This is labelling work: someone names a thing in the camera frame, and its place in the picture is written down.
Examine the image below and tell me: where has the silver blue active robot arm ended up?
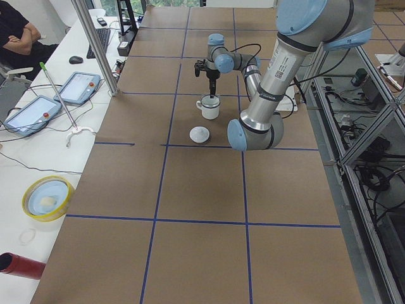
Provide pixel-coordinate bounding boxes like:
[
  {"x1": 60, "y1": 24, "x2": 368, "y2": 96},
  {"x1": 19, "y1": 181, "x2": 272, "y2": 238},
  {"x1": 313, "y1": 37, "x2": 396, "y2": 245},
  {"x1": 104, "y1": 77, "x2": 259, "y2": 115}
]
[{"x1": 195, "y1": 34, "x2": 261, "y2": 98}]

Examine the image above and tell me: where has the far teach pendant tablet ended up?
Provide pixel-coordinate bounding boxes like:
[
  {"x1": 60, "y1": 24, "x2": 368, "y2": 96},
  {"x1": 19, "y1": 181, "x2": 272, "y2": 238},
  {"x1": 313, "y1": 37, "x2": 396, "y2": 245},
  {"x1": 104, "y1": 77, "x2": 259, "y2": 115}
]
[{"x1": 58, "y1": 72, "x2": 101, "y2": 106}]

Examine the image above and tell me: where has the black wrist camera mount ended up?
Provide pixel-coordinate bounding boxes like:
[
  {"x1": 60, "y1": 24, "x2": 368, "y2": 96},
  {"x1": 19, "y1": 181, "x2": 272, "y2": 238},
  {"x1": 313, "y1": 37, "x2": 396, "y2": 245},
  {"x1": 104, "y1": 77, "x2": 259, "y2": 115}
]
[{"x1": 194, "y1": 60, "x2": 207, "y2": 77}]

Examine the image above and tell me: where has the black active gripper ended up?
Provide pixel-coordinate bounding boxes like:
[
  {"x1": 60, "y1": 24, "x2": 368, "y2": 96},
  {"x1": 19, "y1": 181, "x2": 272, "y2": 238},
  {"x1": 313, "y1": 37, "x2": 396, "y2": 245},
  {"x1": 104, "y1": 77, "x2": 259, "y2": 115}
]
[{"x1": 204, "y1": 59, "x2": 220, "y2": 98}]

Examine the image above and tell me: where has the seated person in black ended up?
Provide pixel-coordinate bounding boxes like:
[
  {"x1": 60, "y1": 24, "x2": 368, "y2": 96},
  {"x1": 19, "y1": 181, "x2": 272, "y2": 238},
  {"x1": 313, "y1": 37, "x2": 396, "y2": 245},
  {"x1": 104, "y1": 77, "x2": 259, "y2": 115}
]
[{"x1": 1, "y1": 1, "x2": 58, "y2": 80}]

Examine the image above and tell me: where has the near teach pendant tablet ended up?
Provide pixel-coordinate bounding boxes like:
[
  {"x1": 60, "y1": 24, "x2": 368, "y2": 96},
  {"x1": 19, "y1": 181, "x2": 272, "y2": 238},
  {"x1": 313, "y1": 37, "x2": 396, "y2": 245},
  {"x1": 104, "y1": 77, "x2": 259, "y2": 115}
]
[{"x1": 4, "y1": 95, "x2": 62, "y2": 137}]

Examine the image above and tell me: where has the yellow tape roll with plate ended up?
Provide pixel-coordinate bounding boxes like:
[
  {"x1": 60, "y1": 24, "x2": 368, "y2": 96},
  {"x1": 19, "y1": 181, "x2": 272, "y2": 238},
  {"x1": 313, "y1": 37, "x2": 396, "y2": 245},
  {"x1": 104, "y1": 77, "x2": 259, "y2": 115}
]
[{"x1": 22, "y1": 175, "x2": 75, "y2": 222}]

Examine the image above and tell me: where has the black computer mouse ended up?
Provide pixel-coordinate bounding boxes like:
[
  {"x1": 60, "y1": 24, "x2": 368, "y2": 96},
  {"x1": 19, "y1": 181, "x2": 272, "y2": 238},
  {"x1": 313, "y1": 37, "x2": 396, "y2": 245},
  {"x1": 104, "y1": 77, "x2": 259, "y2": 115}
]
[{"x1": 69, "y1": 56, "x2": 84, "y2": 65}]

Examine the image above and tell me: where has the metal rod green tip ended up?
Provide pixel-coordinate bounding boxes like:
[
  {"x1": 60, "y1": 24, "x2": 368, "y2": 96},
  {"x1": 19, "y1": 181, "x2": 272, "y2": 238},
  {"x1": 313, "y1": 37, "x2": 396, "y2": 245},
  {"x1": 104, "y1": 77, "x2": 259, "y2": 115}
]
[{"x1": 39, "y1": 61, "x2": 78, "y2": 128}]

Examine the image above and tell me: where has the white mug lid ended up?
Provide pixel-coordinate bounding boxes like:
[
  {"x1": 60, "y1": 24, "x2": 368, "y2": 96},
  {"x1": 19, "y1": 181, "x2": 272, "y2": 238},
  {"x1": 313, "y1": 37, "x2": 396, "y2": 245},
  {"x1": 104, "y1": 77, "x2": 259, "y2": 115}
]
[{"x1": 189, "y1": 126, "x2": 210, "y2": 144}]

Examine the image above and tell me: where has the teach pendant tablet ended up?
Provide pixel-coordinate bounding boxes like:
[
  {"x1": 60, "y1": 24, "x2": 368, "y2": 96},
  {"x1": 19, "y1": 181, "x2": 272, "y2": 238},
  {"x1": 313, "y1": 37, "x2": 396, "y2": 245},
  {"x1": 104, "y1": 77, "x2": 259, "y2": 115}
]
[
  {"x1": 58, "y1": 72, "x2": 101, "y2": 106},
  {"x1": 4, "y1": 95, "x2": 62, "y2": 137}
]

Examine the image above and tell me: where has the black keyboard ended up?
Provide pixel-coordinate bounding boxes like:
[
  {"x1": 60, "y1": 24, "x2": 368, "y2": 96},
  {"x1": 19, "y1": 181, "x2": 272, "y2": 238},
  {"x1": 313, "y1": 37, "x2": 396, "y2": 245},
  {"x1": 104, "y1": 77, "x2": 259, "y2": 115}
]
[{"x1": 86, "y1": 27, "x2": 111, "y2": 60}]

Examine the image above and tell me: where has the aluminium frame post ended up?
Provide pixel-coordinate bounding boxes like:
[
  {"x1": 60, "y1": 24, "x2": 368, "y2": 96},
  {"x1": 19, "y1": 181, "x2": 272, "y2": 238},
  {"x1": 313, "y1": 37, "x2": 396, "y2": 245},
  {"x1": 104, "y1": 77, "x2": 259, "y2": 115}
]
[{"x1": 71, "y1": 0, "x2": 118, "y2": 96}]

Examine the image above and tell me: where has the white enamel mug blue rim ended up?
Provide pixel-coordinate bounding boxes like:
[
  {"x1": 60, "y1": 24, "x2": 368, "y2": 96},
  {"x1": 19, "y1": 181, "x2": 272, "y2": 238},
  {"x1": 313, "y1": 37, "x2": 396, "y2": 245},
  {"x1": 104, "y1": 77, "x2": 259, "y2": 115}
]
[{"x1": 196, "y1": 94, "x2": 220, "y2": 120}]

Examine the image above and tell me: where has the red cylinder bottle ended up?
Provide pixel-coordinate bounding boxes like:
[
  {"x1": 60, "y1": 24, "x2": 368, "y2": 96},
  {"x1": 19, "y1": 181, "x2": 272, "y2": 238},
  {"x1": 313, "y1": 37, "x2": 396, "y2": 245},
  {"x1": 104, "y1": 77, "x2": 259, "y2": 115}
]
[{"x1": 1, "y1": 253, "x2": 46, "y2": 280}]

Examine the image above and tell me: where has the silver blue idle robot arm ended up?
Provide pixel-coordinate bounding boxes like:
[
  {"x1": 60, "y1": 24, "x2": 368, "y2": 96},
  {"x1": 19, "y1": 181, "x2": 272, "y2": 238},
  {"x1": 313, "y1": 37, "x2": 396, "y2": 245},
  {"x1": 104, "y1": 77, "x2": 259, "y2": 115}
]
[{"x1": 227, "y1": 1, "x2": 375, "y2": 151}]

